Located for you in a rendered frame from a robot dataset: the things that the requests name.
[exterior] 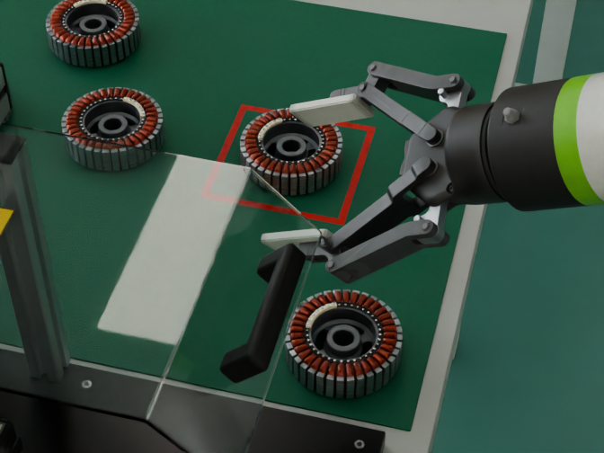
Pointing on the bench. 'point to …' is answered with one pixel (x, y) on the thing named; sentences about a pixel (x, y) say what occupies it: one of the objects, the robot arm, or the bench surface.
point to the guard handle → (267, 314)
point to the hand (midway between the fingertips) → (299, 177)
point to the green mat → (57, 107)
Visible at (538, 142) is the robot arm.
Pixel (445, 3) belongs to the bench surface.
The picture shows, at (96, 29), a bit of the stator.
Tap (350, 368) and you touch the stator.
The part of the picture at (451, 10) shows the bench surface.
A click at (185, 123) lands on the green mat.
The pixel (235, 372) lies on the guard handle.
